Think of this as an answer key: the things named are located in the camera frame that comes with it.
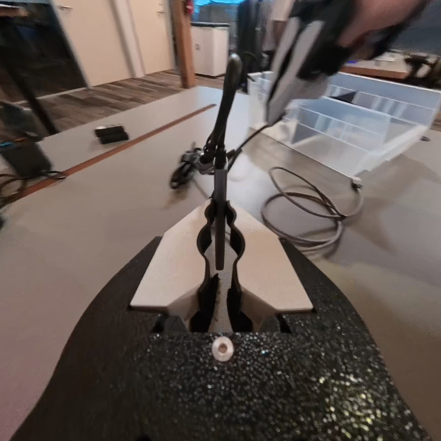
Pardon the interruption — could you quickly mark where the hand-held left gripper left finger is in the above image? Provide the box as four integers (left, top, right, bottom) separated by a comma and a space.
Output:
130, 199, 218, 333

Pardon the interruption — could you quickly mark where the black hub cable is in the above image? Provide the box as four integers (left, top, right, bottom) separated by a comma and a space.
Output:
206, 53, 243, 167

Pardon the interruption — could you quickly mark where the wooden desk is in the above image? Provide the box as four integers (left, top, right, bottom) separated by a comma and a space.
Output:
339, 52, 441, 80

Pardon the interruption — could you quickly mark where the grey braided usb-c cable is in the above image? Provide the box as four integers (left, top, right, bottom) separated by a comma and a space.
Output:
261, 166, 364, 254

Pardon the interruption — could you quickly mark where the small black box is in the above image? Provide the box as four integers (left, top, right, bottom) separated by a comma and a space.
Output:
94, 124, 129, 145

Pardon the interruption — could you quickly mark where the wooden post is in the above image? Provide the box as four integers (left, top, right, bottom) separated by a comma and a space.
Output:
170, 0, 198, 89

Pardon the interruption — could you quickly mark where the black power station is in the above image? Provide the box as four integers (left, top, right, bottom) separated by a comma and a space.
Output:
0, 102, 53, 180

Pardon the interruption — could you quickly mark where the person's right hand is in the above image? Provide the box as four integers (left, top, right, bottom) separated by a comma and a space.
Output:
339, 0, 428, 52

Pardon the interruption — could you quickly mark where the white door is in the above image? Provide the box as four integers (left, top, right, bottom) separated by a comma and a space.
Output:
53, 0, 136, 87
126, 0, 176, 74

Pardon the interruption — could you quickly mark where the silver adapter dongle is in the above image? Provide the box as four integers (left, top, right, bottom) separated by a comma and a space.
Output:
182, 147, 215, 174

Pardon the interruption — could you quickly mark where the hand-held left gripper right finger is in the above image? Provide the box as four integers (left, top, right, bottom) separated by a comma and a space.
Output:
226, 200, 314, 333

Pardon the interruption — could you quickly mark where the black cable orange plug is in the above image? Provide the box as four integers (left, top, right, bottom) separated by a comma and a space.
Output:
170, 148, 200, 191

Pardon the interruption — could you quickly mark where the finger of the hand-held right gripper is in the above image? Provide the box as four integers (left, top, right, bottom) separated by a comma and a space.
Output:
271, 20, 327, 123
266, 17, 301, 115

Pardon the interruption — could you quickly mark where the clear plastic organiser box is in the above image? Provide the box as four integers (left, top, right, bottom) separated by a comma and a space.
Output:
247, 71, 435, 181

